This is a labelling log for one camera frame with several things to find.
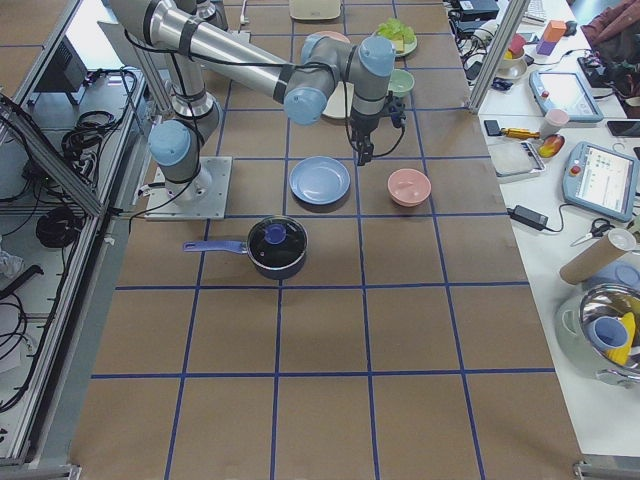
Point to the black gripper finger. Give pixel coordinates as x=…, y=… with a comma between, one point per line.
x=365, y=151

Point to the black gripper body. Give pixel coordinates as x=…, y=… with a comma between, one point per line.
x=361, y=126

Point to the blue plate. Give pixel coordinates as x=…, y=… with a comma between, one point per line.
x=319, y=180

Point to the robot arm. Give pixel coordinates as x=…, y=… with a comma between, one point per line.
x=303, y=89

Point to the cream plate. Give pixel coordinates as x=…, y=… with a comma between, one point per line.
x=339, y=103

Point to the green bowl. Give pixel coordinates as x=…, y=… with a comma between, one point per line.
x=401, y=83

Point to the pink bowl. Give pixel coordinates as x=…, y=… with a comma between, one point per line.
x=409, y=187

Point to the green plate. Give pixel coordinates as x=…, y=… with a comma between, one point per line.
x=409, y=47

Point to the pink plate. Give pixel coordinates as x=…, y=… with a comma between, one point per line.
x=328, y=34

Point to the green lettuce leaf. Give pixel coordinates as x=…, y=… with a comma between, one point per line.
x=394, y=29

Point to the glass pot lid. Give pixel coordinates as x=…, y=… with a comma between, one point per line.
x=277, y=242

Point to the cream toaster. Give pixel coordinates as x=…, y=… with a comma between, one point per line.
x=315, y=10

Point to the silver kitchen scale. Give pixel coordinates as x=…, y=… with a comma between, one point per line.
x=515, y=159

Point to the dark blue pot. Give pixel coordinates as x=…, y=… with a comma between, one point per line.
x=240, y=247

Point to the white bowl with fruit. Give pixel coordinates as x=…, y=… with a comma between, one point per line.
x=513, y=64

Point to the black power adapter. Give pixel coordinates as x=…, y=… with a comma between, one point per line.
x=528, y=217

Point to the red yellow mango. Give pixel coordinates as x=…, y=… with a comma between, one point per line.
x=551, y=146

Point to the white paper cup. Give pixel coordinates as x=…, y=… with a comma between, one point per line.
x=553, y=121

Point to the upper teach pendant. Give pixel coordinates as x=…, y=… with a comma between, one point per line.
x=565, y=91

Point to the teach pendant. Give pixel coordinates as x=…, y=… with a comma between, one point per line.
x=565, y=91
x=601, y=180

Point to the purple orange toy block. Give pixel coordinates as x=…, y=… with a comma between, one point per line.
x=552, y=34

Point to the lower teach pendant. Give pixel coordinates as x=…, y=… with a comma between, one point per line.
x=601, y=180

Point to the cardboard tube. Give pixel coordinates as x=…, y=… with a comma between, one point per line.
x=612, y=246

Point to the blue cup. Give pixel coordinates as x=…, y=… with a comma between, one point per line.
x=608, y=333

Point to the steel mixing bowl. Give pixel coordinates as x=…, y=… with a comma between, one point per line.
x=618, y=366

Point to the orange screwdriver handle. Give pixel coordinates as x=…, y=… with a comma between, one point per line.
x=522, y=134

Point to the aluminium frame post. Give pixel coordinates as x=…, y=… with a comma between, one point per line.
x=512, y=15

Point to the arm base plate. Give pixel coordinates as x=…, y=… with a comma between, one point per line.
x=205, y=198

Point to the black handled scissors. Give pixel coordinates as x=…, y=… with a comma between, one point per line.
x=599, y=227

